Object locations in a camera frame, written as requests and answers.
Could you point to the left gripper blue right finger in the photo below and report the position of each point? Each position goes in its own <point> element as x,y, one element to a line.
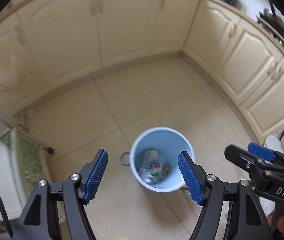
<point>245,219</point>

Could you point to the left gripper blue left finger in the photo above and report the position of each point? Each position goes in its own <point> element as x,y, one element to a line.
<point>39,218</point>

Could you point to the round rice cracker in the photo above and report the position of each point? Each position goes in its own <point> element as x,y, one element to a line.
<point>166,170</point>

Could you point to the green white tissue packet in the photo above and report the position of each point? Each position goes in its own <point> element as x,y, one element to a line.
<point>155,169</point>

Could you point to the white tissue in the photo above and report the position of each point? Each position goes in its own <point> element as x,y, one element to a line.
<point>152,153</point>

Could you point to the green patterned glass cabinet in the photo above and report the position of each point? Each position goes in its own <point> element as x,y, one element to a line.
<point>27,157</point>

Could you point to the light blue plastic bucket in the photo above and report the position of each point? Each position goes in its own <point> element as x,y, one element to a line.
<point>169,143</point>

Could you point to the white plastic bag hanging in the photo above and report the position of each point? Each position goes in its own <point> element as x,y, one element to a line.
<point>9,73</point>

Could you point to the black wok with lid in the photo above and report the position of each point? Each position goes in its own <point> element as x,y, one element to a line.
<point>269,15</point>

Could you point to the lower cream cabinets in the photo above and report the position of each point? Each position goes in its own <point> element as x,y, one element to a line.
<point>58,42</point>

